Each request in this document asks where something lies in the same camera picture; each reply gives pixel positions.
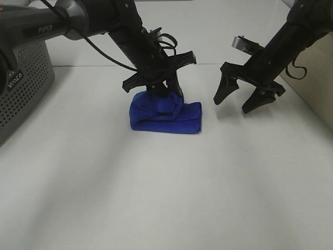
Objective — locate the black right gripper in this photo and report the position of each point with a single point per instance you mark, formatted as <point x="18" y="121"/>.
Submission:
<point x="260" y="70"/>

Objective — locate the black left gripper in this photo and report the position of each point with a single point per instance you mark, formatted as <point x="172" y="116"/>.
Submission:
<point x="154" y="56"/>

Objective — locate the blue towel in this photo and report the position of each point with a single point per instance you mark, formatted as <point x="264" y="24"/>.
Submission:
<point x="150" y="112"/>

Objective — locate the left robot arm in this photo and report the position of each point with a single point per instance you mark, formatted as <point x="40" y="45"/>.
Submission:
<point x="73" y="19"/>

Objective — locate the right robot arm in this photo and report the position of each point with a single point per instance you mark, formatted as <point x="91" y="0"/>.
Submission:
<point x="307" y="22"/>

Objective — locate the beige storage bin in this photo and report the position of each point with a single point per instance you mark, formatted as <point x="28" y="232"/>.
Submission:
<point x="316" y="88"/>

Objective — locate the grey perforated laundry basket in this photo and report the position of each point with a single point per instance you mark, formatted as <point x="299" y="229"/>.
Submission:
<point x="26" y="87"/>

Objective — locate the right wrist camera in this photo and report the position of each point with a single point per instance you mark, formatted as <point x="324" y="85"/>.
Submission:
<point x="245" y="45"/>

